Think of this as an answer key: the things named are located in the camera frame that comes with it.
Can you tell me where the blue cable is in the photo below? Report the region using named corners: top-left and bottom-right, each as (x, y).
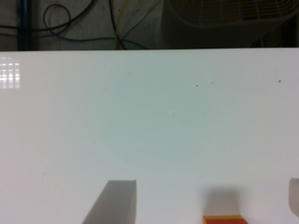
top-left (0, 3), bottom-right (148, 50)

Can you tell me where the orange wooden block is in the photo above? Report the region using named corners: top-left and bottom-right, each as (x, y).
top-left (203, 216), bottom-right (249, 224)

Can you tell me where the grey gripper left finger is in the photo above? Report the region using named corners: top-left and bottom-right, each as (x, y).
top-left (82, 180), bottom-right (136, 224)

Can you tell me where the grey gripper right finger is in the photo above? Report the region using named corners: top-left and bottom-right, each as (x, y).
top-left (289, 178), bottom-right (299, 217)

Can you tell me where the yellow cable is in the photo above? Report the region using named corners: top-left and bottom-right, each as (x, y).
top-left (115, 0), bottom-right (130, 50)

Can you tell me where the white fan housing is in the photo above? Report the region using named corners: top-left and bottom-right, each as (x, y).
top-left (155, 0), bottom-right (299, 49)

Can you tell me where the black cable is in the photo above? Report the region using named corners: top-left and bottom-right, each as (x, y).
top-left (0, 0), bottom-right (97, 33)

